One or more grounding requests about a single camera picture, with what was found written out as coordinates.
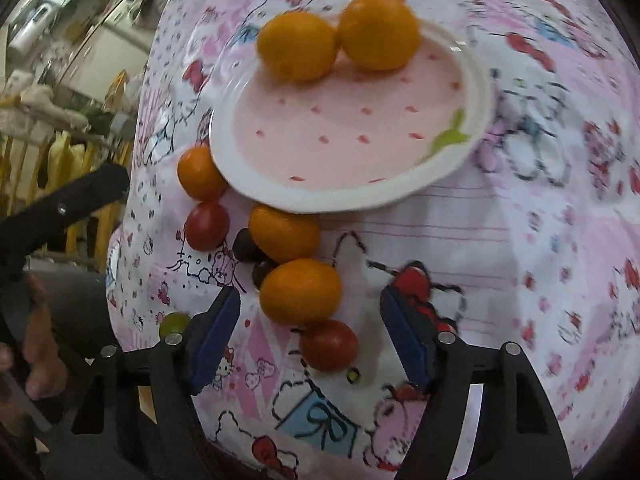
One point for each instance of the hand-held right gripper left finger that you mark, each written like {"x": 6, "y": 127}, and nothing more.
{"x": 215, "y": 335}

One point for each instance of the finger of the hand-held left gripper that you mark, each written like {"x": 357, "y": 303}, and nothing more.
{"x": 65, "y": 207}

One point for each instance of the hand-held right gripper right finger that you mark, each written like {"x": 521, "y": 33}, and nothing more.
{"x": 406, "y": 335}

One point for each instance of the dark grape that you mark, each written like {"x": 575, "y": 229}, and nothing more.
{"x": 244, "y": 246}
{"x": 261, "y": 272}

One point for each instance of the red cherry tomato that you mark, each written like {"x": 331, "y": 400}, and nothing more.
{"x": 329, "y": 345}
{"x": 207, "y": 225}

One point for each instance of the small orange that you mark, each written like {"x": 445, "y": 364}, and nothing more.
{"x": 200, "y": 172}
{"x": 284, "y": 234}
{"x": 300, "y": 291}

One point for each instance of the pink and white plate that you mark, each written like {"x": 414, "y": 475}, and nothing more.
{"x": 350, "y": 135}

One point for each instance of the person's left hand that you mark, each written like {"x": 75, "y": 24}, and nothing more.
{"x": 37, "y": 340}

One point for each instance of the green grape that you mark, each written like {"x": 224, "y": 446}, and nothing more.
{"x": 172, "y": 326}

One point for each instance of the yellow cloth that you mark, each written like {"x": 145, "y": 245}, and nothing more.
{"x": 62, "y": 160}

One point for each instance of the pink cartoon printed blanket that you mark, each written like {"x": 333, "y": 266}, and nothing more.
{"x": 540, "y": 210}

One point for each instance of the white washing machine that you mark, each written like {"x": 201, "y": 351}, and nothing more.
{"x": 35, "y": 22}

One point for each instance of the large orange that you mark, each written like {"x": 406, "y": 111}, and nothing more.
{"x": 297, "y": 46}
{"x": 378, "y": 30}

